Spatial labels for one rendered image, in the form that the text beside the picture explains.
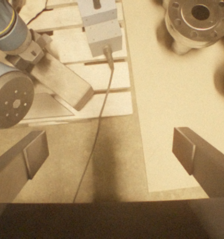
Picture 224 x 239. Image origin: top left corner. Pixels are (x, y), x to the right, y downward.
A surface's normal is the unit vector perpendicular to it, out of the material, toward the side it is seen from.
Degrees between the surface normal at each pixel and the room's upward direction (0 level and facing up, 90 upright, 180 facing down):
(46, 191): 0
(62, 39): 0
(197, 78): 0
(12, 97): 90
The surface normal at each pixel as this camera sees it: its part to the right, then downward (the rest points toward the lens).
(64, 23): -0.05, -0.14
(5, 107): 0.91, 0.41
